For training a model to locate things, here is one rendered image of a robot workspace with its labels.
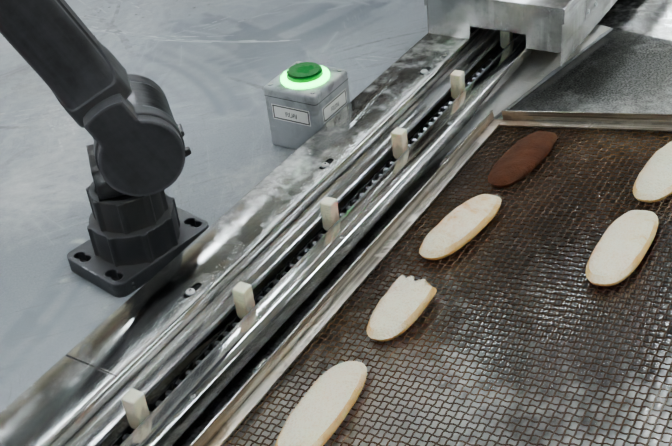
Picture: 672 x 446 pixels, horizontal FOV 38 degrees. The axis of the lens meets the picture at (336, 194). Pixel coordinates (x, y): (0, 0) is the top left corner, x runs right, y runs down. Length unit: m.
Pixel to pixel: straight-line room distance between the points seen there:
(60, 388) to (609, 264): 0.43
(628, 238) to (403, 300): 0.17
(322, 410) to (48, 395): 0.24
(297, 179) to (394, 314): 0.29
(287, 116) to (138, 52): 0.38
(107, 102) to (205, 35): 0.58
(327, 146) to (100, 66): 0.28
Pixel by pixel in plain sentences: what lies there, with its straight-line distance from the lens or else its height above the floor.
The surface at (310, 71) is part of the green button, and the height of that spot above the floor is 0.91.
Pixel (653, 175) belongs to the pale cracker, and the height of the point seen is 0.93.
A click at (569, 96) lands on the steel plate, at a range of 1.18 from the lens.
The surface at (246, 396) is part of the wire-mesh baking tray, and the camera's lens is 0.71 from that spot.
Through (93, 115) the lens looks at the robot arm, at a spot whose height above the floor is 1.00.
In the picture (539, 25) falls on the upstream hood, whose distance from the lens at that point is 1.18.
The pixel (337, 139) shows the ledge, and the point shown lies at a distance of 1.04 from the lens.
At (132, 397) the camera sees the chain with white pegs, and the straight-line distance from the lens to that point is 0.76.
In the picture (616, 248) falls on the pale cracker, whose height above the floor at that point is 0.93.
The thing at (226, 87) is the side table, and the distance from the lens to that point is 1.27.
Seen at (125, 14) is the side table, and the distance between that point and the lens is 1.55.
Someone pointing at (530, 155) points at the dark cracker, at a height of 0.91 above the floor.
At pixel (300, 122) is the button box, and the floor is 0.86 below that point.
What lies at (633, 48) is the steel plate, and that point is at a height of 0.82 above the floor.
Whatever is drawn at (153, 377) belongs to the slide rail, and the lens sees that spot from 0.80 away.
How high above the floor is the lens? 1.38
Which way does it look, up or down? 33 degrees down
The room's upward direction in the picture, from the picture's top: 7 degrees counter-clockwise
